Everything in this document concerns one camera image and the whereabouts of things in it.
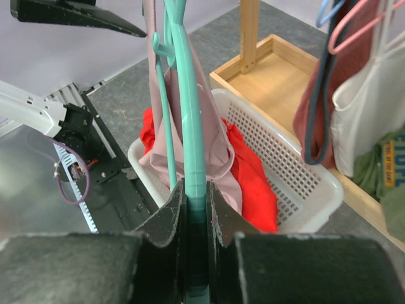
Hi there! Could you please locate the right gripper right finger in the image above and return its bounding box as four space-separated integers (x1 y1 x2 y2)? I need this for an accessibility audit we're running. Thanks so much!
207 182 404 303

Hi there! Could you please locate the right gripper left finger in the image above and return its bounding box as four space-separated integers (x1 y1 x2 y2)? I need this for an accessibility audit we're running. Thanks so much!
1 182 185 303

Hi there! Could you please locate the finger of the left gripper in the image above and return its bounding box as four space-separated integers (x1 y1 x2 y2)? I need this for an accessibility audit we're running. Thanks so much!
9 0 147 37

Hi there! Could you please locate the teal plastic hanger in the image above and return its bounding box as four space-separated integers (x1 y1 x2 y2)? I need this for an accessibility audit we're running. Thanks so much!
152 1 210 303

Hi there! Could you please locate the white plastic basket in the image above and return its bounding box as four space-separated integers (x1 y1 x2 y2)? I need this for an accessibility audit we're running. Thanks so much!
127 88 345 235

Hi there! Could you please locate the mauve pink tank top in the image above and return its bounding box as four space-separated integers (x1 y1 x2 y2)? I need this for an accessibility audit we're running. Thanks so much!
139 1 242 213

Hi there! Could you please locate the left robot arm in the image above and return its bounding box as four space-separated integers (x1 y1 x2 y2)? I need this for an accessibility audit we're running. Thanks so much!
1 1 147 162

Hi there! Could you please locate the green printed tank top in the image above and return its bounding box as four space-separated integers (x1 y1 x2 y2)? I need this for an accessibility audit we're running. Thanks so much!
352 127 404 242

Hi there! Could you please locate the white tank top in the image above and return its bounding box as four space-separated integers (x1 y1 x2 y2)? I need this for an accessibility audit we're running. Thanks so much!
331 1 404 177

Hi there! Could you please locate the light blue hanger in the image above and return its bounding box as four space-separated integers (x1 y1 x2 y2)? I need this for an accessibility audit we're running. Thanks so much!
315 0 345 29

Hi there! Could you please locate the rust red tank top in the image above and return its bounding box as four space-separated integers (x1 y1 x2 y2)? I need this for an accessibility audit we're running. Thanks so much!
292 0 380 169

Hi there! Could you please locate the wooden clothes rack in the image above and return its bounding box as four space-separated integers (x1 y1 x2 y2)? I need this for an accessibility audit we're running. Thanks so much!
208 0 405 254

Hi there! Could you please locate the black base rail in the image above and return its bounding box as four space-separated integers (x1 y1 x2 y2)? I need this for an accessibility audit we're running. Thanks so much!
59 91 159 234

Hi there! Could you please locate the slotted cable duct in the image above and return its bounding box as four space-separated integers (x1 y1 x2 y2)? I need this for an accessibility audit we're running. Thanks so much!
54 144 98 233

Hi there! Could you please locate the pink wire hanger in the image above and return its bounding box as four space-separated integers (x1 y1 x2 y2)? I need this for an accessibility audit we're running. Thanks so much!
327 0 404 55

